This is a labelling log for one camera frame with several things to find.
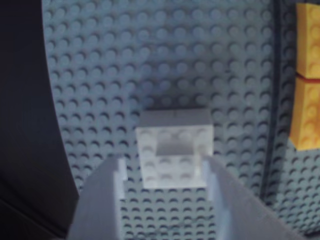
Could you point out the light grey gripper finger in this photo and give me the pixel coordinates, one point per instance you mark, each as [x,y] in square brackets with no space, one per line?
[240,212]
[98,205]

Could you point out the white LEGO cube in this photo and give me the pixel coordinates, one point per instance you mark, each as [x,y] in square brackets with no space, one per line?
[172,170]

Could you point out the yellow LEGO cube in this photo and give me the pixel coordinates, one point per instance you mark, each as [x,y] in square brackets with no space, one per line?
[308,115]
[310,37]

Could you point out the dark grey brick strip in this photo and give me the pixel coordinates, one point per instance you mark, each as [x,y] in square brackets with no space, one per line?
[277,112]

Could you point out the grey studded LEGO baseplate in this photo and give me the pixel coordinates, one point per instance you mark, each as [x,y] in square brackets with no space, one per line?
[150,62]

